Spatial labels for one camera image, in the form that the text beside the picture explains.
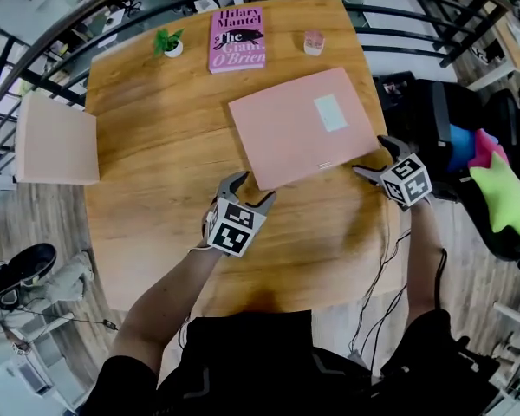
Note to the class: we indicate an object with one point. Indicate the black office chair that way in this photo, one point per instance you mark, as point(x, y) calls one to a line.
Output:
point(424, 111)

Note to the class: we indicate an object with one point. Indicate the green star cushion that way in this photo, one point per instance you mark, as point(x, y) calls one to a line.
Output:
point(500, 197)

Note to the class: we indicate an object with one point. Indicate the small potted plant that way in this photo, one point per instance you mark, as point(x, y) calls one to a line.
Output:
point(172, 47)

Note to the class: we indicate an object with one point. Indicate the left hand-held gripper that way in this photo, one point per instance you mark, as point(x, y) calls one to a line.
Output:
point(234, 232)

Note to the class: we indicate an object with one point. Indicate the black helmet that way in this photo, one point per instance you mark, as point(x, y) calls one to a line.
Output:
point(30, 262)

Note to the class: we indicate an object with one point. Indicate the small pink cup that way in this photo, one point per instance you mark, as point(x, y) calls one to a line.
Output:
point(314, 43)

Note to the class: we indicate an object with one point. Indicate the pink cushion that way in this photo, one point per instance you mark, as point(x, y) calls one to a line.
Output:
point(487, 143)

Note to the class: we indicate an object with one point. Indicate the pink cardboard box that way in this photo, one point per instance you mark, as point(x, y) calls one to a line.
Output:
point(294, 132)

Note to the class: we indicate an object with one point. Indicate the person's left forearm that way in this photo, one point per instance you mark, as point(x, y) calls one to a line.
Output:
point(164, 301)

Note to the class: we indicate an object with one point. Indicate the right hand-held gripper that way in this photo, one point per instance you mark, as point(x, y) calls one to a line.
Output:
point(409, 182)

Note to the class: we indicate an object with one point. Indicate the person's black clothing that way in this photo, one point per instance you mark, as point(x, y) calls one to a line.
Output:
point(251, 362)

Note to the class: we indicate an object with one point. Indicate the pink book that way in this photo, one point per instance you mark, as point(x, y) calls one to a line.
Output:
point(237, 41)

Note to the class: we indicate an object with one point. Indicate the person's right forearm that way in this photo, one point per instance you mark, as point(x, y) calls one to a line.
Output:
point(422, 267)

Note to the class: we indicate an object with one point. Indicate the blue cushion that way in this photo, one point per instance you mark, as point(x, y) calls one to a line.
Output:
point(461, 147)

